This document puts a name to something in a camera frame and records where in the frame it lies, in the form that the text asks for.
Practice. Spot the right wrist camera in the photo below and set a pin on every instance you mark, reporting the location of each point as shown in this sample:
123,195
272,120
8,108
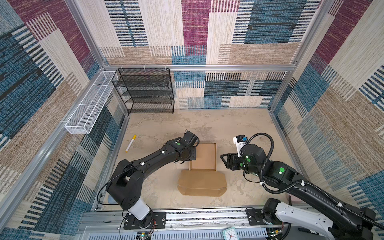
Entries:
239,141

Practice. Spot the black wire mesh shelf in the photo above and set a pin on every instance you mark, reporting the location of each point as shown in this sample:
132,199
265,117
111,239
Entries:
145,90

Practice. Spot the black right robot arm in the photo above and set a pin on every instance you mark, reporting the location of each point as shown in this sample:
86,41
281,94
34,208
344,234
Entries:
334,218

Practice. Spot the small teal clock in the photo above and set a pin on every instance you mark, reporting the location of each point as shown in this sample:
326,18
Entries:
230,234

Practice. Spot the brown cardboard box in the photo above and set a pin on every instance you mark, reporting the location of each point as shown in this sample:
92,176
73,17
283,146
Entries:
202,178

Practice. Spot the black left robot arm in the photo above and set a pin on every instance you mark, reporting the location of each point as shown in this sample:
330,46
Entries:
126,183

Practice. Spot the yellow white marker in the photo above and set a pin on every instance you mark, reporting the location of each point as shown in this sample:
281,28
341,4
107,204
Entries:
130,143

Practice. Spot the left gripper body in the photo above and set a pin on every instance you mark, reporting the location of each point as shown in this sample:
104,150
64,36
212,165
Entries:
192,155

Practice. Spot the aluminium mounting rail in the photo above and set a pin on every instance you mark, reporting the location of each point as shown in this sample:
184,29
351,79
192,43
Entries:
184,224

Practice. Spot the white wire mesh basket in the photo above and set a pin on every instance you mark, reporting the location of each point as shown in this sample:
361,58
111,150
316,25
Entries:
87,112

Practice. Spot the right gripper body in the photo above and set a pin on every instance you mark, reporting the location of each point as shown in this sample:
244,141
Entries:
231,160

